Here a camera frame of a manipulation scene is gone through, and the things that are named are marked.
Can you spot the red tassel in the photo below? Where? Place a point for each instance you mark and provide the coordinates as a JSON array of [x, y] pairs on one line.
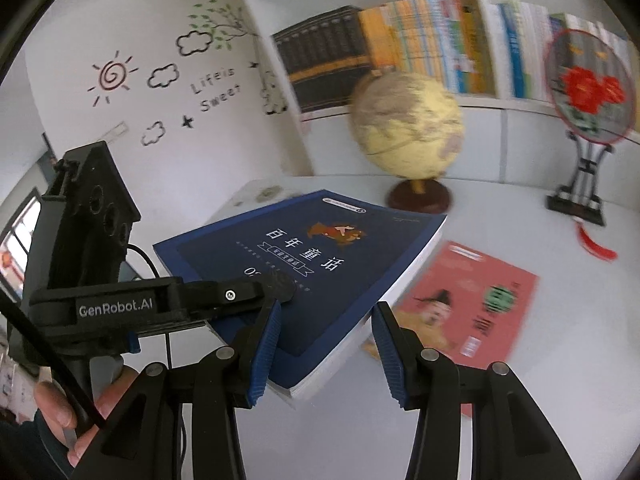
[[597, 247]]

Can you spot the row of yellow spine books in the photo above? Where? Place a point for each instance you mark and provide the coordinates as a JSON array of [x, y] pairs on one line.
[[425, 40]]

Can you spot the white bookshelf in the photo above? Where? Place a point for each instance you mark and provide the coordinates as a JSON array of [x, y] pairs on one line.
[[500, 135]]

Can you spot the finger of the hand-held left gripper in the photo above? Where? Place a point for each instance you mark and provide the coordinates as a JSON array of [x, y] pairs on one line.
[[235, 294]]

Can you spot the salmon pink book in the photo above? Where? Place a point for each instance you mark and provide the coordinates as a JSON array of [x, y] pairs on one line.
[[465, 305]]

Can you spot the red sun wall decal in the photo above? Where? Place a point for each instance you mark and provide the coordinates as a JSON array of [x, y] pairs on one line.
[[112, 76]]

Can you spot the person's left forearm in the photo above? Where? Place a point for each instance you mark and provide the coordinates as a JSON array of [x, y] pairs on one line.
[[25, 455]]

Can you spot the row of white blue books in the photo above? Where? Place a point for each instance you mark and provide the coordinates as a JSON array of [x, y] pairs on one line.
[[520, 50]]

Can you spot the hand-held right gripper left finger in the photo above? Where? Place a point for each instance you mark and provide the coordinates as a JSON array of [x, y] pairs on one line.
[[265, 355]]

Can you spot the dark frame window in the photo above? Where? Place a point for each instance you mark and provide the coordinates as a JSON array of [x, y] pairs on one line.
[[20, 240]]

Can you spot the row of black books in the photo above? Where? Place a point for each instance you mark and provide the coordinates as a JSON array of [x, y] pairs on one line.
[[325, 60]]

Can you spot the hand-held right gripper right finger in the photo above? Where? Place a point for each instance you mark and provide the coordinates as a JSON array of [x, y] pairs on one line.
[[387, 355]]

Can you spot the beige globe on wooden base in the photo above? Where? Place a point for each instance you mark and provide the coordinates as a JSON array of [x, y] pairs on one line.
[[405, 125]]

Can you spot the blue book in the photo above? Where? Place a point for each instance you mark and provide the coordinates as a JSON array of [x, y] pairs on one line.
[[300, 270]]

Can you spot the person's left hand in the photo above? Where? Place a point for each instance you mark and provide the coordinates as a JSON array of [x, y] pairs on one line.
[[55, 410]]

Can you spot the round embroidered fan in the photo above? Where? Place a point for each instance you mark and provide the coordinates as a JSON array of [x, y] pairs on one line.
[[590, 85]]

